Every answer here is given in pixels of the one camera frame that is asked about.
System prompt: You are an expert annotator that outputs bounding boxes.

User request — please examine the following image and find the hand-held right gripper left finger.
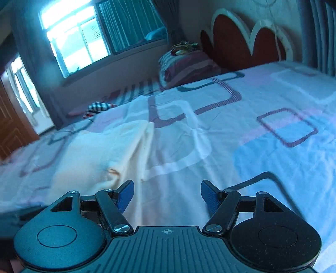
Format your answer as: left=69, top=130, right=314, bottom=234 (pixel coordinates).
left=50, top=180, right=135, bottom=237

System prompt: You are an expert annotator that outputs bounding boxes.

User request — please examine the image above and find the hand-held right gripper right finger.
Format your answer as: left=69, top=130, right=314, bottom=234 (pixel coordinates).
left=201, top=180, right=286, bottom=237

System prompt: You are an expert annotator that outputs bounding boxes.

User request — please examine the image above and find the cream knit sweater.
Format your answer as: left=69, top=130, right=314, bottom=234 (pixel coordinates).
left=50, top=119, right=156, bottom=201

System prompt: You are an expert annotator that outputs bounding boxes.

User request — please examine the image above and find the pastel patterned bedsheet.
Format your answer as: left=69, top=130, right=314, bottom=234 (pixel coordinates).
left=0, top=60, right=336, bottom=273

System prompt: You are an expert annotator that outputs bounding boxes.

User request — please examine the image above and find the checked cloth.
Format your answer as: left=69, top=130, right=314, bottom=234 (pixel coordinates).
left=83, top=101, right=118, bottom=120

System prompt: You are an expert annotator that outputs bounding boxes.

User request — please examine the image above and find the striped under sheet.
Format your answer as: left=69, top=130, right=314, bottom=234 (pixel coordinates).
left=68, top=78, right=169, bottom=116

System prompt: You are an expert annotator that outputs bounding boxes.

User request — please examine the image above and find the striped pillow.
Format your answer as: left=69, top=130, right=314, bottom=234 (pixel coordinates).
left=158, top=50, right=228, bottom=89

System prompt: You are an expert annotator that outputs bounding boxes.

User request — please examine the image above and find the brown wooden door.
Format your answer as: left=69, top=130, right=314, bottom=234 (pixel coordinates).
left=0, top=76, right=40, bottom=161

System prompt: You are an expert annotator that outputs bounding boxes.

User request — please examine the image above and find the golden object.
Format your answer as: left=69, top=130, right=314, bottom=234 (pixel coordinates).
left=170, top=41, right=202, bottom=56

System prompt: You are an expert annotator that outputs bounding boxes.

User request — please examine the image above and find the dark grey curtain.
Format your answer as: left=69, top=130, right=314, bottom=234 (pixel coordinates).
left=10, top=0, right=65, bottom=129

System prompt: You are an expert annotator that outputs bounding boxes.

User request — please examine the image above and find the red and white headboard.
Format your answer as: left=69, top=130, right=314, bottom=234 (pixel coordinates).
left=200, top=8, right=295, bottom=72

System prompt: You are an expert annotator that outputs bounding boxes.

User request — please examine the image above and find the bright window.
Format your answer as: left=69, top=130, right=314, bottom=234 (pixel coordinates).
left=39, top=0, right=169, bottom=78

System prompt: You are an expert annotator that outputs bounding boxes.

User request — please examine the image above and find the teal curtain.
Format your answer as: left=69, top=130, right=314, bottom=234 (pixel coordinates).
left=98, top=0, right=169, bottom=55

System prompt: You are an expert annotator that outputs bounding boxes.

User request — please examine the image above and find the grey pleated curtain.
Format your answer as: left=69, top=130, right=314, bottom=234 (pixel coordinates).
left=299, top=0, right=336, bottom=77

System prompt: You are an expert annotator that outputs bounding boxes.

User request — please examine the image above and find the black cable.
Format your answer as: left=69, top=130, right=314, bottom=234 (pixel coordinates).
left=225, top=171, right=307, bottom=221

